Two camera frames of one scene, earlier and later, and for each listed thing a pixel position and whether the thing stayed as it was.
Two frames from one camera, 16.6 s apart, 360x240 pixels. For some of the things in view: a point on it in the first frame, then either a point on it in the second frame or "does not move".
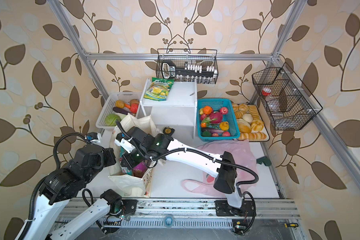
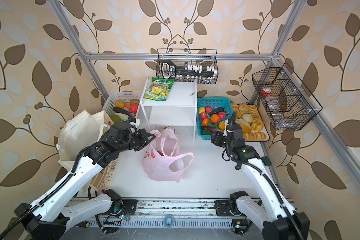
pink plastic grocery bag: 241,151 → 162,161
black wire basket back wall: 185,65 does not move
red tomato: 133,108 does not move
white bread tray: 265,129 does not move
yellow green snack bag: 159,89 does not move
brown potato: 120,104 does not move
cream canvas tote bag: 122,179 → 81,132
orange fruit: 207,110 → 215,118
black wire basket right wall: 290,105 does not move
